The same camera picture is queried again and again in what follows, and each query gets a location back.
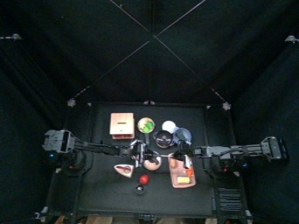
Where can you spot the wooden box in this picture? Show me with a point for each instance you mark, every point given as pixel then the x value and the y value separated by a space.
pixel 121 124

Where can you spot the pink cutting board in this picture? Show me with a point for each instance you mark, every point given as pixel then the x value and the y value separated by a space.
pixel 180 173

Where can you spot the beige round plate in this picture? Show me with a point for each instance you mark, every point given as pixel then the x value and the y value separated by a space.
pixel 152 166

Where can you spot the yellow toy cheese block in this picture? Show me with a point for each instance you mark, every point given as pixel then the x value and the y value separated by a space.
pixel 183 180

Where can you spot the green yellow round paddle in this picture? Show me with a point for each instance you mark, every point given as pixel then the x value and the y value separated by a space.
pixel 145 125

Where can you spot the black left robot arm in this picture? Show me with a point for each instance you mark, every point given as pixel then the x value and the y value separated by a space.
pixel 97 148

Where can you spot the grey frame clamp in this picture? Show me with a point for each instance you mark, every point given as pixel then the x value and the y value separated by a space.
pixel 13 36
pixel 225 106
pixel 148 102
pixel 291 38
pixel 71 102

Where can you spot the red toy tomato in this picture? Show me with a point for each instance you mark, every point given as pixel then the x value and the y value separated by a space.
pixel 144 179

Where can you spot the white text label sticker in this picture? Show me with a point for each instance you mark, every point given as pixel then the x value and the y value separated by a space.
pixel 229 201

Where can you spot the grey blue pan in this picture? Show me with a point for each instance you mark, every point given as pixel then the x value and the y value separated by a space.
pixel 183 135

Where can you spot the orange toy sausage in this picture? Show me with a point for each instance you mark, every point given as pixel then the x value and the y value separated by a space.
pixel 172 163

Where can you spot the black bowl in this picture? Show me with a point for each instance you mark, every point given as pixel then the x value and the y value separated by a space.
pixel 163 139

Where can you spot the white triangular dish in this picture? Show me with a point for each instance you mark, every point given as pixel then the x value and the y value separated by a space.
pixel 124 170

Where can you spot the orange toy carrot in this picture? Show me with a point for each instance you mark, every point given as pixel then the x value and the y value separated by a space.
pixel 189 173

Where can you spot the small black cup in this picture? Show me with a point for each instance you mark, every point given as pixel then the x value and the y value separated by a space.
pixel 140 189

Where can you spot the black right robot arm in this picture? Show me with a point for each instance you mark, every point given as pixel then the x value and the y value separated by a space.
pixel 233 150

